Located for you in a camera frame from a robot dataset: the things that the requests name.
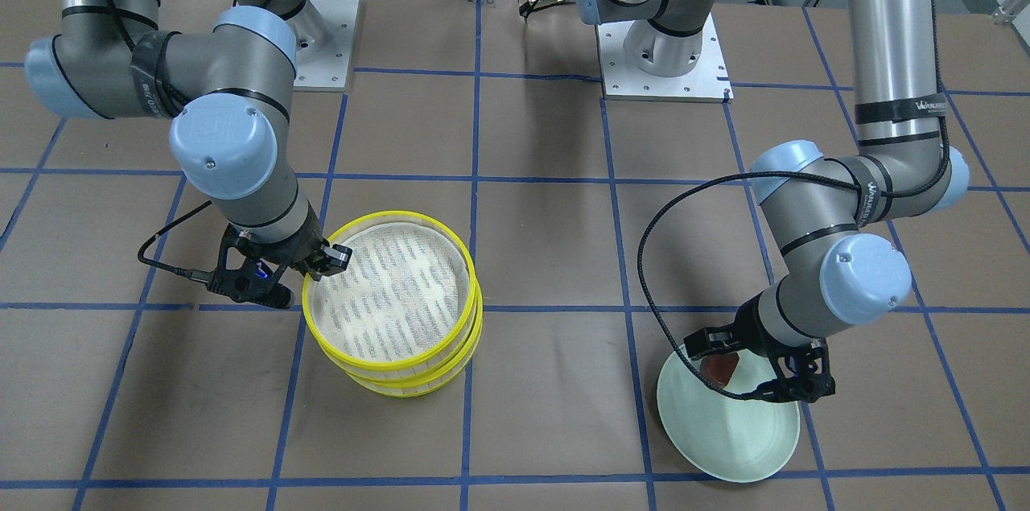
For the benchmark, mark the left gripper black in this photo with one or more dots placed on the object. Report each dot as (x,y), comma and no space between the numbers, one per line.
(747,331)

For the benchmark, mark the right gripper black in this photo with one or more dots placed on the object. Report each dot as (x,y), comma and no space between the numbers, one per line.
(296,257)

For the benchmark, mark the brown steamed bun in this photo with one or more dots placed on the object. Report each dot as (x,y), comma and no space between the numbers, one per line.
(720,368)

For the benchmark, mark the yellow bamboo steamer with cloth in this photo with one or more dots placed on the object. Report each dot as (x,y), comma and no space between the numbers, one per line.
(431,374)

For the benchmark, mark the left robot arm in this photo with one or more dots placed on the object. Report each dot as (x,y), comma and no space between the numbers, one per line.
(838,276)

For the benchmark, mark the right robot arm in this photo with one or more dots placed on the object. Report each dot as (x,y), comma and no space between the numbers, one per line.
(227,94)

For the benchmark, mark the light green plate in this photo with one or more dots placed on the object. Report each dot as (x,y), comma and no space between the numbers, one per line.
(732,440)

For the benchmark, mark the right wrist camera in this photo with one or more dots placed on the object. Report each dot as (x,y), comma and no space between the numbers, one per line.
(252,282)

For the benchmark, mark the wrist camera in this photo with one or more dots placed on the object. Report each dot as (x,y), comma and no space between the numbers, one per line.
(801,373)
(252,282)

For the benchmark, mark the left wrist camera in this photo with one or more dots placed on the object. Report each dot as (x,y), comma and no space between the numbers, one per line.
(801,373)

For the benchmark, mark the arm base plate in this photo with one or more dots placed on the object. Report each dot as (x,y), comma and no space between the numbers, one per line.
(325,31)
(641,64)

